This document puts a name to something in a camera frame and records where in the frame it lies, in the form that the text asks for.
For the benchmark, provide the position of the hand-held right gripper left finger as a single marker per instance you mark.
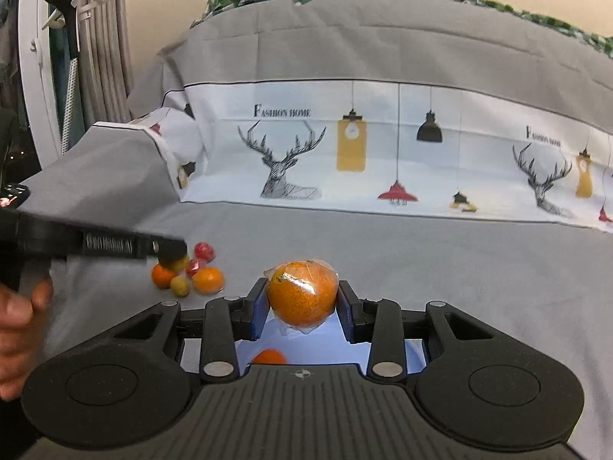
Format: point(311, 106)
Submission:
point(258, 314)

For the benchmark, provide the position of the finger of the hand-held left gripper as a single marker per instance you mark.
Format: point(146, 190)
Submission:
point(119, 245)

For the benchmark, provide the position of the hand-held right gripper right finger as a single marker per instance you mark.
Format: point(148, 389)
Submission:
point(346, 316)

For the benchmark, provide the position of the small orange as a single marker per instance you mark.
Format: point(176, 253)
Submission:
point(162, 276)
point(209, 281)
point(269, 357)

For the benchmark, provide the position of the plastic-wrapped large orange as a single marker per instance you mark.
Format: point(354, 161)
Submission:
point(300, 294)

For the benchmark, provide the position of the light blue plate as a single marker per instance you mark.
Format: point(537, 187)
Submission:
point(311, 350)

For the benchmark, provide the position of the yellow-green round fruit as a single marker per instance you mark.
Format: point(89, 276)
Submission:
point(179, 264)
point(180, 286)

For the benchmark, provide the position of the plastic-wrapped red fruit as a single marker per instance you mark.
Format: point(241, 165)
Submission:
point(204, 250)
point(194, 267)

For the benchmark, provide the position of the person's left hand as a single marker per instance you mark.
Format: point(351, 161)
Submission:
point(17, 335)

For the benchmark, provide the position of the grey printed pillow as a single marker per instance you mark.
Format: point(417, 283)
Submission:
point(110, 167)

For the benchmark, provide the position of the grey bed sheet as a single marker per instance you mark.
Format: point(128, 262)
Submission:
point(431, 273)

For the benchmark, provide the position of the striped pole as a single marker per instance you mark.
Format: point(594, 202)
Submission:
point(70, 105)

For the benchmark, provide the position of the grey curtain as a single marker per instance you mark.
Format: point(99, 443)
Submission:
point(105, 48)

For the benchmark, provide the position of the grey quilt with deer print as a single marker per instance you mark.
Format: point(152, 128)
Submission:
point(383, 105)

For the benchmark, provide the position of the white window frame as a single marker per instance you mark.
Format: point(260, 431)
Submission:
point(38, 57)

